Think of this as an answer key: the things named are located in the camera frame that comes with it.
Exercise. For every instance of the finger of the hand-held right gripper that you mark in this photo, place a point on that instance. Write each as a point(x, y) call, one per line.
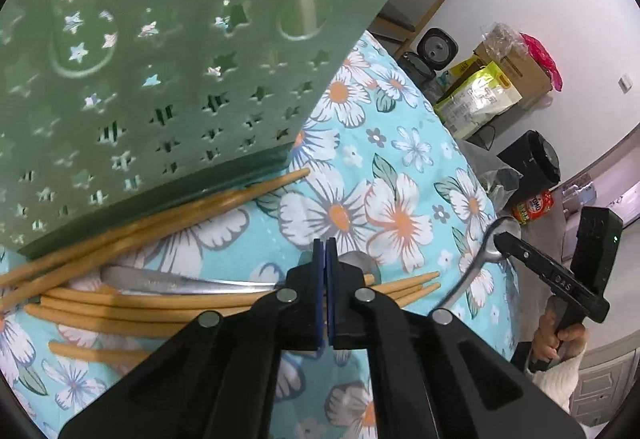
point(522, 253)

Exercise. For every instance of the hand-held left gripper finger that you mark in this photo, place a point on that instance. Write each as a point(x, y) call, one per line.
point(330, 299)
point(320, 299)

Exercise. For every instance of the clear plastic wrap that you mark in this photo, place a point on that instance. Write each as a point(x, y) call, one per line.
point(500, 36)

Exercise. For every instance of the yellow green rice bag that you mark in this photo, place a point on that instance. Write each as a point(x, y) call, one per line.
point(475, 104)

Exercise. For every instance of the person's right hand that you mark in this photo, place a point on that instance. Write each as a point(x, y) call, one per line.
point(545, 341)

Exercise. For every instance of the metal spoon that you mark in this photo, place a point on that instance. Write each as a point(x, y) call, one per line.
point(165, 280)
point(489, 239)

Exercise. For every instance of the black round appliance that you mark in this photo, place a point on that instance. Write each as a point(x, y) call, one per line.
point(530, 159)

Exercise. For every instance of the cardboard box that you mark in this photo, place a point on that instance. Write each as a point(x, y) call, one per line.
point(530, 74)

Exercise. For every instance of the black rice cooker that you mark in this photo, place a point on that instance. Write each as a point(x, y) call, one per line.
point(437, 46)

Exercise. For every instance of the bundle of wooden chopsticks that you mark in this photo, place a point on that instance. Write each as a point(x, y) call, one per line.
point(125, 314)

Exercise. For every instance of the green plastic utensil holder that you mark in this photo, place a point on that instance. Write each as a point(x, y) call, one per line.
point(175, 69)

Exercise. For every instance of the person's right forearm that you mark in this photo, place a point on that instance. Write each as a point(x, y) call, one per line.
point(562, 379)

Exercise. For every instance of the red detergent bag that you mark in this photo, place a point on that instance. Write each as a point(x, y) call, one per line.
point(535, 208)

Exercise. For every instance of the white wall switch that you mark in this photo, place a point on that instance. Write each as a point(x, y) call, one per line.
point(624, 84)

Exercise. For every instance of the blue floral cloth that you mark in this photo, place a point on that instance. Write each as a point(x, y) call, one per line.
point(400, 159)

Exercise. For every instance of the red plastic bag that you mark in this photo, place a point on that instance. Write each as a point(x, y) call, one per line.
point(542, 56)

